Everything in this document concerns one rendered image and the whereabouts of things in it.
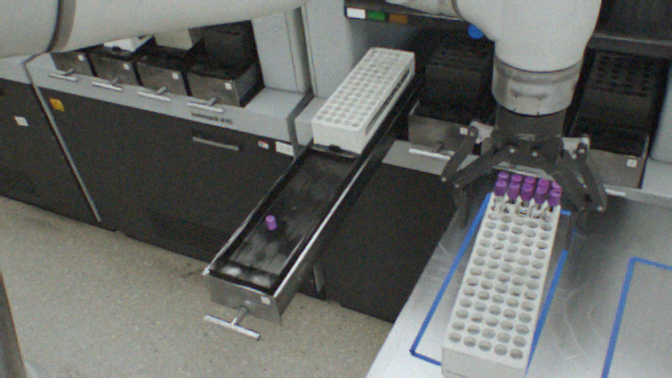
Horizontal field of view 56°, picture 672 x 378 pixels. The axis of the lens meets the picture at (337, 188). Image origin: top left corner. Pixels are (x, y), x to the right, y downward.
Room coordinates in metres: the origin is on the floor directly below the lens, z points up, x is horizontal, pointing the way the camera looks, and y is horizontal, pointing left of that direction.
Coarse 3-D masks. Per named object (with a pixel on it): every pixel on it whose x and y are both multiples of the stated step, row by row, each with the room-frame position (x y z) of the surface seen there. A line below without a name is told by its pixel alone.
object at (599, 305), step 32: (480, 192) 0.77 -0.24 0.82; (448, 224) 0.71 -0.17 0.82; (480, 224) 0.70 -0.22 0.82; (608, 224) 0.66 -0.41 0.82; (640, 224) 0.65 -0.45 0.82; (448, 256) 0.64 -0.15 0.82; (576, 256) 0.61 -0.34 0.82; (608, 256) 0.60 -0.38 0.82; (640, 256) 0.59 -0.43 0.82; (416, 288) 0.58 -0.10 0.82; (448, 288) 0.58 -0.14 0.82; (544, 288) 0.55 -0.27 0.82; (576, 288) 0.55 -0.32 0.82; (608, 288) 0.54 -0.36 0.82; (640, 288) 0.53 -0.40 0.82; (416, 320) 0.53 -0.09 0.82; (448, 320) 0.52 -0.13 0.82; (544, 320) 0.50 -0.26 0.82; (576, 320) 0.50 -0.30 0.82; (608, 320) 0.49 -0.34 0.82; (640, 320) 0.48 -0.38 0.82; (384, 352) 0.48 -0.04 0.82; (416, 352) 0.48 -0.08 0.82; (544, 352) 0.45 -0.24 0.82; (576, 352) 0.45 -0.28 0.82; (608, 352) 0.44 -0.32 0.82; (640, 352) 0.44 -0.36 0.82
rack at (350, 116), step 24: (384, 48) 1.21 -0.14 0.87; (360, 72) 1.13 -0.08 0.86; (384, 72) 1.12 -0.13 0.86; (408, 72) 1.17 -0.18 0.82; (336, 96) 1.05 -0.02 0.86; (360, 96) 1.05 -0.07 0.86; (384, 96) 1.03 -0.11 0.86; (312, 120) 0.98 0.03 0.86; (336, 120) 0.97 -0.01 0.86; (360, 120) 0.97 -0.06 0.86; (336, 144) 0.95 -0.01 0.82; (360, 144) 0.93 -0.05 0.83
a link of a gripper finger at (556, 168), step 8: (536, 152) 0.55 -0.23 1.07; (536, 160) 0.55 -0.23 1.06; (544, 160) 0.55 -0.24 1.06; (552, 160) 0.57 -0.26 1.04; (560, 160) 0.57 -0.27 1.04; (544, 168) 0.55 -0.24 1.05; (552, 168) 0.55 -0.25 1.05; (560, 168) 0.55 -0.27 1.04; (568, 168) 0.56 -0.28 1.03; (552, 176) 0.55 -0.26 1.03; (560, 176) 0.55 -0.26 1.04; (568, 176) 0.55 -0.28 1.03; (560, 184) 0.55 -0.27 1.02; (568, 184) 0.54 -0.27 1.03; (576, 184) 0.55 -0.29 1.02; (568, 192) 0.54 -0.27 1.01; (576, 192) 0.54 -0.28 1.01; (584, 192) 0.55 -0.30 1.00; (576, 200) 0.54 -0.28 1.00; (584, 200) 0.54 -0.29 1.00; (584, 208) 0.53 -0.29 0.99
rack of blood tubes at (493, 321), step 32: (512, 224) 0.63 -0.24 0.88; (544, 224) 0.62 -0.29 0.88; (480, 256) 0.57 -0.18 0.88; (512, 256) 0.57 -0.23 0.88; (544, 256) 0.57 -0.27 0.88; (480, 288) 0.52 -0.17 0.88; (512, 288) 0.51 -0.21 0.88; (480, 320) 0.48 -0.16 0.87; (512, 320) 0.46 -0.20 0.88; (448, 352) 0.43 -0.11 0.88; (480, 352) 0.42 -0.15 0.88; (512, 352) 0.42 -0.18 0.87
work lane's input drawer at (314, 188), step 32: (416, 64) 1.21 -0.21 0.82; (416, 96) 1.13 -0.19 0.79; (384, 128) 1.00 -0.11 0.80; (320, 160) 0.93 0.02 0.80; (352, 160) 0.91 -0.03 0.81; (288, 192) 0.85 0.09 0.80; (320, 192) 0.84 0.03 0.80; (352, 192) 0.85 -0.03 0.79; (256, 224) 0.78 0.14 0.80; (288, 224) 0.77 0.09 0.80; (320, 224) 0.76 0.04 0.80; (224, 256) 0.71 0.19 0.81; (256, 256) 0.70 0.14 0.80; (288, 256) 0.69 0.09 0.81; (224, 288) 0.66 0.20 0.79; (256, 288) 0.63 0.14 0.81; (288, 288) 0.64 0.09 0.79; (224, 320) 0.62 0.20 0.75
